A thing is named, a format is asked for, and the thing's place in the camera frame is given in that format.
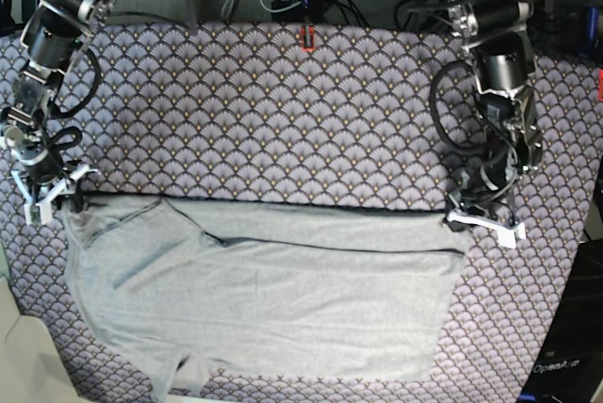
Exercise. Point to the red-tipped table clamp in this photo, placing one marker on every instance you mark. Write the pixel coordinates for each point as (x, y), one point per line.
(307, 31)

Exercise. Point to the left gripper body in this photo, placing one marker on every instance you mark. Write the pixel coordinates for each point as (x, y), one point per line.
(502, 165)

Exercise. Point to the blue clamp post right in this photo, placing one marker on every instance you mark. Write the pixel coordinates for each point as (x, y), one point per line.
(589, 39)

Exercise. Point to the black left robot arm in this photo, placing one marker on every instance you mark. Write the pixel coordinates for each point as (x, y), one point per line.
(500, 57)

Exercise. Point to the black OpenArm box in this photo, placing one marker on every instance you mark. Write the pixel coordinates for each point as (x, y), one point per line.
(569, 365)

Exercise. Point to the light grey T-shirt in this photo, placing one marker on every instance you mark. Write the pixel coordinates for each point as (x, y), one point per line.
(181, 288)

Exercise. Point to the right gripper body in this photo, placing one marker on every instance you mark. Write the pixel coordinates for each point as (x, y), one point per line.
(26, 138)

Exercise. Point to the red clamp at right edge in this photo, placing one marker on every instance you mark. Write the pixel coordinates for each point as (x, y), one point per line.
(600, 85)

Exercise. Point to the fan-patterned table cloth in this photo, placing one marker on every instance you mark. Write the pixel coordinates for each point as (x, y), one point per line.
(240, 111)

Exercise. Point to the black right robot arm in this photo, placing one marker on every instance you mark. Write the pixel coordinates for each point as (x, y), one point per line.
(57, 34)

